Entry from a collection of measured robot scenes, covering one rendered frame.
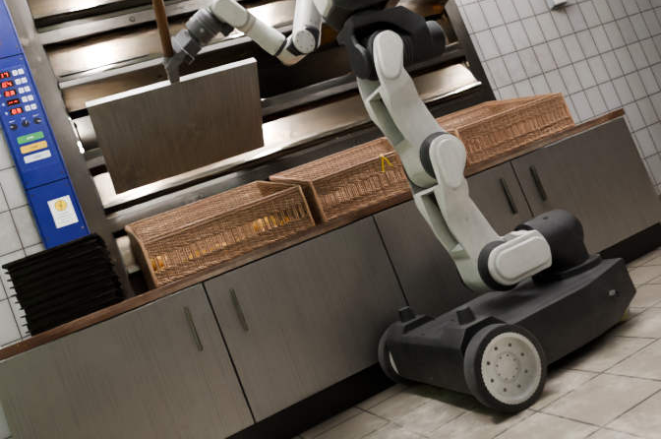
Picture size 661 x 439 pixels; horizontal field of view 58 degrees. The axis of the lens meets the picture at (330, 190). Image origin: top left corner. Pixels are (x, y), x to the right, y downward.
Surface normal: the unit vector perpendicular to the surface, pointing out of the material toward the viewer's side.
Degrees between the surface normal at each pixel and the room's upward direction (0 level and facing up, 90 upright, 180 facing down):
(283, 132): 70
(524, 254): 90
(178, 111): 140
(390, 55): 90
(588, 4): 90
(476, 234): 90
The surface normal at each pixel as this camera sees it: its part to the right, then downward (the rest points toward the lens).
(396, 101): 0.55, 0.15
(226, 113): 0.48, 0.59
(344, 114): 0.16, -0.49
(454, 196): 0.34, 0.24
